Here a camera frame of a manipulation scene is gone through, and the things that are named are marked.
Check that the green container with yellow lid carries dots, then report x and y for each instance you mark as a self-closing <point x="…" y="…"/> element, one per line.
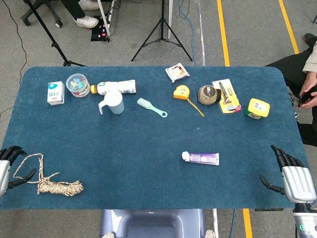
<point x="258" y="107"/>

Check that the white blue carton box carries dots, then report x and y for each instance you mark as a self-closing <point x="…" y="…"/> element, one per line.
<point x="55" y="94"/>

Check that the glass grain jar black lid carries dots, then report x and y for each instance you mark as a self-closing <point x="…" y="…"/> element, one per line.
<point x="206" y="95"/>

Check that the blue table cloth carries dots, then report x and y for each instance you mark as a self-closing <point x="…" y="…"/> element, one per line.
<point x="148" y="138"/>

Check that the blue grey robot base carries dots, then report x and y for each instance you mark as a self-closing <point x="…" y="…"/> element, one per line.
<point x="153" y="223"/>

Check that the black camera tripod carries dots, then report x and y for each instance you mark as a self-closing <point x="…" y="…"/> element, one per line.
<point x="162" y="24"/>

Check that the black office chair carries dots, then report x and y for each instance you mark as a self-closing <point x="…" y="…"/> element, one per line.
<point x="26" y="18"/>

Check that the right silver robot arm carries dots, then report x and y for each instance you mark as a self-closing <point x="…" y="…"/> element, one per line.
<point x="304" y="223"/>

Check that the razor on yellow card pack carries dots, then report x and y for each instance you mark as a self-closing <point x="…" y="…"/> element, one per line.
<point x="230" y="104"/>

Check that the person in beige jacket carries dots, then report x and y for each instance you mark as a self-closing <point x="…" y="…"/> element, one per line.
<point x="292" y="69"/>

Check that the black power strip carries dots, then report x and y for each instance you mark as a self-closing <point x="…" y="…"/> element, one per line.
<point x="99" y="32"/>

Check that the black wallet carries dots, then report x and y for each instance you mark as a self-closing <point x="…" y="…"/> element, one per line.
<point x="305" y="98"/>

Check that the white snack packet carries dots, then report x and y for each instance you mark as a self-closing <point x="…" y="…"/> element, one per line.
<point x="177" y="72"/>

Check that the white upright pole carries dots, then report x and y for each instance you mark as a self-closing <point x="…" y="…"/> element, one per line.
<point x="170" y="19"/>

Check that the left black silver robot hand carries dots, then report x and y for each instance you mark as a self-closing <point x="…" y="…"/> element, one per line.
<point x="3" y="171"/>

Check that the black light stand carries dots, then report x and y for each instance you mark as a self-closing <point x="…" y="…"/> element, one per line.
<point x="53" y="44"/>

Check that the light blue plastic mug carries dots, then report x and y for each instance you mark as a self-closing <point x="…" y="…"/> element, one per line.
<point x="115" y="102"/>

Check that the yellow tape measure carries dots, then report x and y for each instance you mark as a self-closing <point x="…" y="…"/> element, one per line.
<point x="182" y="93"/>

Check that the clear plastic jar with clips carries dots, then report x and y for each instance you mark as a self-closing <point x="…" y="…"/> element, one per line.
<point x="78" y="85"/>

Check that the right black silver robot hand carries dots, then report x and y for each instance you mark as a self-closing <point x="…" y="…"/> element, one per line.
<point x="297" y="183"/>

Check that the purple white toothpaste tube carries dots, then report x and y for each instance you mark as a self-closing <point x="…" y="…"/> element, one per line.
<point x="203" y="158"/>

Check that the white frame legs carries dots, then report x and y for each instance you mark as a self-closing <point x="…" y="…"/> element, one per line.
<point x="102" y="15"/>

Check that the seated person in black trousers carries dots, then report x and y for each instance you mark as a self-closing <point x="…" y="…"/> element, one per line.
<point x="86" y="21"/>

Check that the mint green scrub brush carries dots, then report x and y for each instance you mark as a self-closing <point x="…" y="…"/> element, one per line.
<point x="146" y="104"/>

